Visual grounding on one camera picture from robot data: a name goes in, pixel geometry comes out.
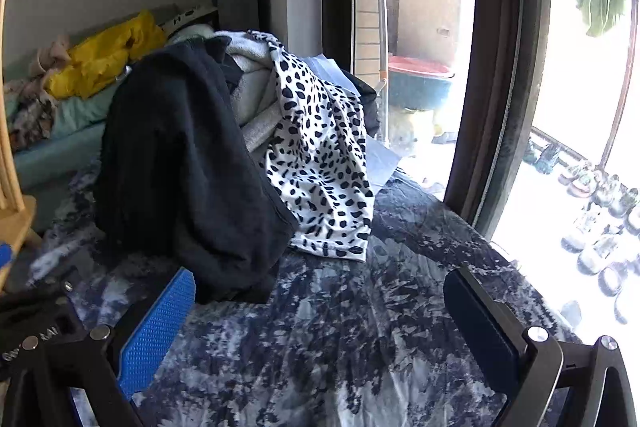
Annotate beige pink cloth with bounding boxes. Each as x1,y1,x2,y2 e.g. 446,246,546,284
29,34,72,78

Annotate drying rack pole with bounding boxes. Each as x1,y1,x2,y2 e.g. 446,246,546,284
599,0,637,170

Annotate row of shoes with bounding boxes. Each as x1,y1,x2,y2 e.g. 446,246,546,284
520,139,640,325

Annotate black cloth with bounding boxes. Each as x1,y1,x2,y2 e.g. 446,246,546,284
0,288,76,344

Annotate teal basin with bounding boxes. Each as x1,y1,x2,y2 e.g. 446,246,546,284
387,71,455,112

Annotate pale green blanket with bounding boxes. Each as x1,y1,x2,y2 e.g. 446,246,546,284
12,79,123,192

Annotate grey garment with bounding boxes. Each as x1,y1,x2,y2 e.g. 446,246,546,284
210,31,282,152

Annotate red basin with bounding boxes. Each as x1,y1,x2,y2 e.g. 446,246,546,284
387,55,457,80

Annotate blue tie-dye bed sheet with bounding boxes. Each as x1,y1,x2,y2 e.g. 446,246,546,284
30,157,586,427

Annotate yellow garment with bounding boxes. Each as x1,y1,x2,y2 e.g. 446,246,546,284
46,9,169,100

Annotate wooden chair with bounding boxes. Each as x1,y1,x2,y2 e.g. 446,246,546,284
0,0,40,293

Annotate black garment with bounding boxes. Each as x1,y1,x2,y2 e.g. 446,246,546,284
94,41,300,306

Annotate dark window frame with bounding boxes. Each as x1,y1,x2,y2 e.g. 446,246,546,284
443,0,553,239

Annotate white washing machine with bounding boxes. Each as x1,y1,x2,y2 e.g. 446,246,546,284
397,0,477,68

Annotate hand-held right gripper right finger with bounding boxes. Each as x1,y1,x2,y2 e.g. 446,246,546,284
443,266,639,427

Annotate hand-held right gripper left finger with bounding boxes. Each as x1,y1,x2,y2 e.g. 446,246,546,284
0,268,196,427

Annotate floral cloth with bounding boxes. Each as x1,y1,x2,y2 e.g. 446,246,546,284
4,79,57,152

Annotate white black-spotted cloth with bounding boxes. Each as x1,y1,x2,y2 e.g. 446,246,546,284
249,29,377,264

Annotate mop pole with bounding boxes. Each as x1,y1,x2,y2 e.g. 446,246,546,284
366,0,392,144

